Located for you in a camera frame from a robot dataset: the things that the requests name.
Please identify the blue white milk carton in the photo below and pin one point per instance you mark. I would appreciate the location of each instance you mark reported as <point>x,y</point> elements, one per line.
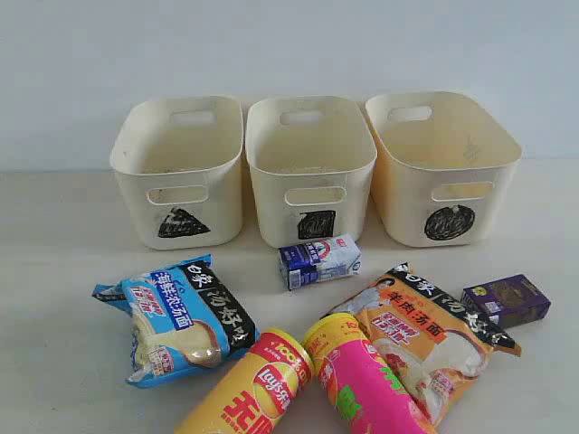
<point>319,261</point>

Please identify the blue instant noodle bag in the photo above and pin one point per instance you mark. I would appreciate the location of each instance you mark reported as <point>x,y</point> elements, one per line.
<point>184,321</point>

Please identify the orange instant noodle bag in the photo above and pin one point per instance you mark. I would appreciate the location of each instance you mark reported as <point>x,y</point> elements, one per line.
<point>437,346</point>

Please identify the purple small box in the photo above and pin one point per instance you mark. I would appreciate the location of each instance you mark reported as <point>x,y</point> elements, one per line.
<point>507,302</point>

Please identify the cream bin square mark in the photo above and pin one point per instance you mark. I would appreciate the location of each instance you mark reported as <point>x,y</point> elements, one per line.
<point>311,162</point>

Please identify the cream bin triangle mark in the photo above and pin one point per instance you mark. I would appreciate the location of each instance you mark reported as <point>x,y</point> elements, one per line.
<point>178,165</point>

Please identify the cream bin circle mark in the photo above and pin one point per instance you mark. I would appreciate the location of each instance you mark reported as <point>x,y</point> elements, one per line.
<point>443,168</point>

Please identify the yellow Lays chip can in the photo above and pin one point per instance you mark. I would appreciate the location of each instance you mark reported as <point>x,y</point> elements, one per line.
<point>254,395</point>

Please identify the pink Lays chip can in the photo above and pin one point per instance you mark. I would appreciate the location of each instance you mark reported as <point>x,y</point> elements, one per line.
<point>359,384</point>

